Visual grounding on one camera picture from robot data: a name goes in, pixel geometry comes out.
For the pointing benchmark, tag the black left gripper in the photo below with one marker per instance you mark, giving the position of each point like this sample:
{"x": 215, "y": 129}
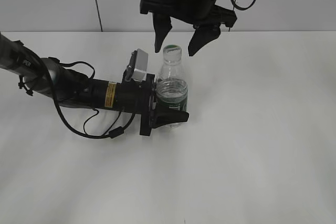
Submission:
{"x": 137, "y": 97}

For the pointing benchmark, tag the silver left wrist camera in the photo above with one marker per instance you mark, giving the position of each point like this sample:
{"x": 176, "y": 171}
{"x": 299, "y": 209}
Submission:
{"x": 137, "y": 66}

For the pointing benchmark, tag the clear cestbon water bottle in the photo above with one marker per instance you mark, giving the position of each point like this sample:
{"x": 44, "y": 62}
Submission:
{"x": 171, "y": 86}

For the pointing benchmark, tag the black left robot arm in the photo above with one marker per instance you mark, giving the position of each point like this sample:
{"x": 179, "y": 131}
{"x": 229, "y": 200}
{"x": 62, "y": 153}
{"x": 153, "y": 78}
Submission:
{"x": 65, "y": 86}

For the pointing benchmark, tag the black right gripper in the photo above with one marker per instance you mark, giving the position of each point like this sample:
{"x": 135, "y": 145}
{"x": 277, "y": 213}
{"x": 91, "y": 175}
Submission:
{"x": 208, "y": 25}

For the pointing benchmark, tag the white green bottle cap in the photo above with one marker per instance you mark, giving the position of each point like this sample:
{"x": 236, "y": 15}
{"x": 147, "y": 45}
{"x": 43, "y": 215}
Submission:
{"x": 172, "y": 53}

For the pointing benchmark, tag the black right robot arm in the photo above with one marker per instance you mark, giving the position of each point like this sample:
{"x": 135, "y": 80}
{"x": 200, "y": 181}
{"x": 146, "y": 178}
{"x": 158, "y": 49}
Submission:
{"x": 199, "y": 6}

